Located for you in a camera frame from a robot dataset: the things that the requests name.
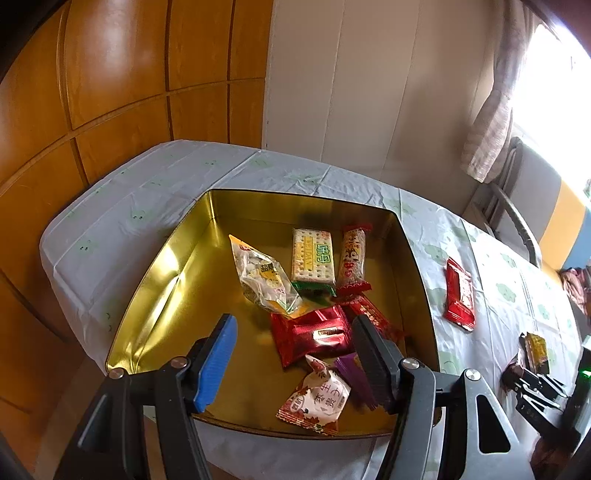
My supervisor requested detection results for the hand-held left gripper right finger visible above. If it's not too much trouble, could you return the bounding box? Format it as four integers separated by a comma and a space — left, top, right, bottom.
353, 315, 539, 480

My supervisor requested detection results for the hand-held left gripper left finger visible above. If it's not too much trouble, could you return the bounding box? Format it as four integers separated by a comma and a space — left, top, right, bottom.
55, 313, 238, 480

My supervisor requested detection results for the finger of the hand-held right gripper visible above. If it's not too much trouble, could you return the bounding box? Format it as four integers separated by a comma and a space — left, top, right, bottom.
519, 367, 570, 398
514, 385, 563, 417

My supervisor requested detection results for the purple snack packet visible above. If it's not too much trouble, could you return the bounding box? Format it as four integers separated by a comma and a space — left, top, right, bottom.
333, 353, 379, 411

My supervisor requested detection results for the dark brown snack packet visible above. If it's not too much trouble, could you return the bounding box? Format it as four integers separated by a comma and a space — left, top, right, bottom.
502, 346, 532, 393

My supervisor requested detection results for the red gold-print snack bar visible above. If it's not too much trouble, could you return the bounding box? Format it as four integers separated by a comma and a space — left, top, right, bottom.
339, 294, 407, 344

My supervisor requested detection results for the white floral snack packet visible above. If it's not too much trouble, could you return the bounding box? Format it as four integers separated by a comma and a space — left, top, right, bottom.
276, 354, 352, 436

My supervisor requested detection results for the shiny red snack packet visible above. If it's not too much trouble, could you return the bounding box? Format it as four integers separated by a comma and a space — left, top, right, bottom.
270, 305, 354, 368

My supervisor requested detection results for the gold metal tin box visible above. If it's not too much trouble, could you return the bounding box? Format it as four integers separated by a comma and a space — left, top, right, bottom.
105, 189, 440, 437

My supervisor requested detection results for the clear orange-topped nut packet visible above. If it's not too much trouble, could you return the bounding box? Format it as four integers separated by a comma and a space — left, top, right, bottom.
229, 234, 303, 319

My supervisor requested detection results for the red and white snack bar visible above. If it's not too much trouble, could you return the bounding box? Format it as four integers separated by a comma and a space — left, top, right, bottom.
335, 223, 373, 296

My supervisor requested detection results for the green and white cracker packet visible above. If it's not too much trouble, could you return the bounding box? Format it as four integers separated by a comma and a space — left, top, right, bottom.
291, 227, 338, 297

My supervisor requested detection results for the yellow and dark snack packet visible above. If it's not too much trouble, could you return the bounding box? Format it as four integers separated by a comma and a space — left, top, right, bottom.
524, 331, 550, 374

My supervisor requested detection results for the patterned red cloth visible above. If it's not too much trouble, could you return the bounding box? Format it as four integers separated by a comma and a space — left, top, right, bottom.
560, 267, 591, 317

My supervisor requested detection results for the red packet with white label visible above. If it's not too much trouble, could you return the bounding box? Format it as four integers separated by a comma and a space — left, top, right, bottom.
443, 257, 476, 332

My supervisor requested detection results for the grey metal armrest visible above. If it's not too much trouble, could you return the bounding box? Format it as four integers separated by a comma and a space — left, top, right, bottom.
489, 184, 542, 268

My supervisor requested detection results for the grey yellow blue sofa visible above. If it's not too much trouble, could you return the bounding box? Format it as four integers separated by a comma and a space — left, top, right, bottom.
501, 136, 591, 273

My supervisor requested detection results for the white tablecloth with green print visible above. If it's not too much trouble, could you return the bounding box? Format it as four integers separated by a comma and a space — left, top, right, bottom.
39, 141, 587, 480

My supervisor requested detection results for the beige patterned curtain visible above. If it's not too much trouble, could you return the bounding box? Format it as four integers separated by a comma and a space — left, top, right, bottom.
461, 0, 541, 183

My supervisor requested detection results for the bright window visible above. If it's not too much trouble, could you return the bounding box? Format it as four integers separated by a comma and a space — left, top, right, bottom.
512, 18, 591, 195

